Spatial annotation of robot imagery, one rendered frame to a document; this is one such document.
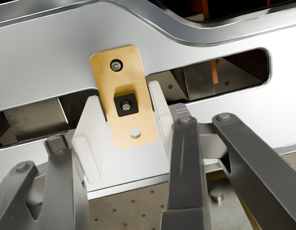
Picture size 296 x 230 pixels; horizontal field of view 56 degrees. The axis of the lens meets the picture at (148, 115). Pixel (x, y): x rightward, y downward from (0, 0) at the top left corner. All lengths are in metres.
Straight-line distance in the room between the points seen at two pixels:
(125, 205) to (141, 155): 0.43
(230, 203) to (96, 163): 0.16
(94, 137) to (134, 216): 0.54
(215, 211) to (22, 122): 0.19
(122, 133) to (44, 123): 0.07
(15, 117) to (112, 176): 0.10
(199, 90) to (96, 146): 0.23
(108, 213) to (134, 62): 0.52
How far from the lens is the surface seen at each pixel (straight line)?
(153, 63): 0.22
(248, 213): 0.29
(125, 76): 0.22
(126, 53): 0.21
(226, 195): 0.29
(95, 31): 0.22
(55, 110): 0.25
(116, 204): 0.67
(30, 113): 0.26
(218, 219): 0.27
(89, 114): 0.18
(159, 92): 0.18
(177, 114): 0.16
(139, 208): 0.68
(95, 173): 0.16
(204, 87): 0.37
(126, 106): 0.21
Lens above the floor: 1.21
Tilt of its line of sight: 67 degrees down
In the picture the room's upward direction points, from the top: 169 degrees clockwise
